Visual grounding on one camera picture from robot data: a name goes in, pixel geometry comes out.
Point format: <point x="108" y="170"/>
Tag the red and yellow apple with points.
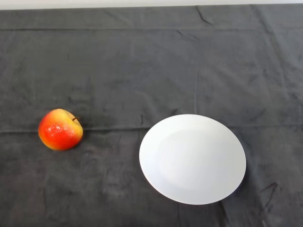
<point x="59" y="132"/>

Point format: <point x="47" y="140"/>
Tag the white round plate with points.
<point x="191" y="160"/>

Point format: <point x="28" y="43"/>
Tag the black table cloth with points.
<point x="142" y="71"/>

